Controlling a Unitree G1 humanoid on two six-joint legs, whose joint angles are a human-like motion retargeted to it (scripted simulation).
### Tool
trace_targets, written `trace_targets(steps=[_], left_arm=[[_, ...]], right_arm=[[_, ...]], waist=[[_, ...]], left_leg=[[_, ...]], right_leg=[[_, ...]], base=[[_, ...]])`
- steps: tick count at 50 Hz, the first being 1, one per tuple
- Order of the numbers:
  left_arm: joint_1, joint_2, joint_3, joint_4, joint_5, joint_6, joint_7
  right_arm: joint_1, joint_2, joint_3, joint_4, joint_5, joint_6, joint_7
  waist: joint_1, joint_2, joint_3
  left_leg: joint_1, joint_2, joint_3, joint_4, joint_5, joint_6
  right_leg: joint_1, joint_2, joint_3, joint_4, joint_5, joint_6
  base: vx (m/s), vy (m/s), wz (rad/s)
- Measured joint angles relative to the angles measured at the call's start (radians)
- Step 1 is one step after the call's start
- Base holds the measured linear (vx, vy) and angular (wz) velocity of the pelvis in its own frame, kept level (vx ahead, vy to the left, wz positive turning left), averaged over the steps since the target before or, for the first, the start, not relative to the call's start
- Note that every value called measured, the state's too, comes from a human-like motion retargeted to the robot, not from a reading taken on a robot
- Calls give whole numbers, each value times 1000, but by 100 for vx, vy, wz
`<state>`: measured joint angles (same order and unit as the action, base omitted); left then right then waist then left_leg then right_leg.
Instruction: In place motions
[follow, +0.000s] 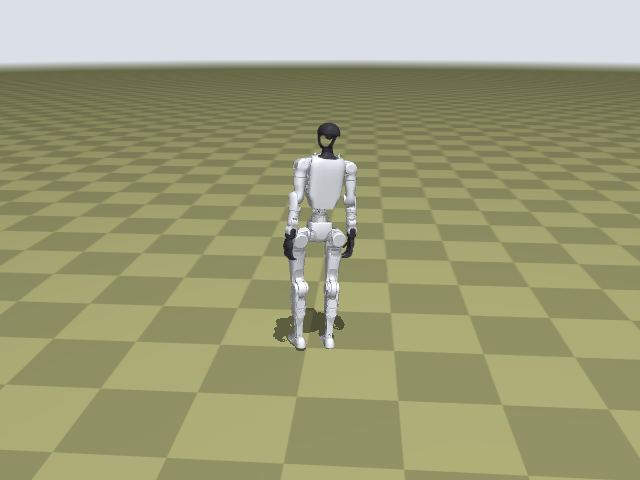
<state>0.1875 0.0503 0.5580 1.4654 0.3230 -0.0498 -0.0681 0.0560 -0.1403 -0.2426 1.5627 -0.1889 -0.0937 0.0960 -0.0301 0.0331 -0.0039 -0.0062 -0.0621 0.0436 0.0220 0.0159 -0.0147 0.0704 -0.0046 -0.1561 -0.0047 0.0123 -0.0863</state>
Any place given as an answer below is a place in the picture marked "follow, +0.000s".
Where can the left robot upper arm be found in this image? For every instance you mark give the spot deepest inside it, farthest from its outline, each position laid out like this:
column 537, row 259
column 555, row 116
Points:
column 300, row 166

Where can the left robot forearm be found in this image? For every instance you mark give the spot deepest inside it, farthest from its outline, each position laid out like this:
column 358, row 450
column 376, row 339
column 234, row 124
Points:
column 294, row 211

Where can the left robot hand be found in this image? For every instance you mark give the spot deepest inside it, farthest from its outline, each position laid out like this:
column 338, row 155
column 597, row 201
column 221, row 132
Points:
column 288, row 244

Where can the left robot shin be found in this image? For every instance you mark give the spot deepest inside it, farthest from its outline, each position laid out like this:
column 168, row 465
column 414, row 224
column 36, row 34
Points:
column 298, row 308

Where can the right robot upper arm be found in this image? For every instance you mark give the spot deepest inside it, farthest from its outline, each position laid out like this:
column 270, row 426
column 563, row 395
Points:
column 350, row 183

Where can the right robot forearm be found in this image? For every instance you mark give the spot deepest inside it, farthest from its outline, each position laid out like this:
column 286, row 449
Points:
column 351, row 218

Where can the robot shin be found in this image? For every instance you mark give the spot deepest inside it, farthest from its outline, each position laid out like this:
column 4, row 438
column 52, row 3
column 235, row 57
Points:
column 330, row 311
column 298, row 308

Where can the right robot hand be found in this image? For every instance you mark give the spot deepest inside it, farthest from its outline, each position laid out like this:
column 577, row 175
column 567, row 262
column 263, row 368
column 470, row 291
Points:
column 349, row 244

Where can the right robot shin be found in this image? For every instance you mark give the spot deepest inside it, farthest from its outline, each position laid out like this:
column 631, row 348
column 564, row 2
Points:
column 330, row 311

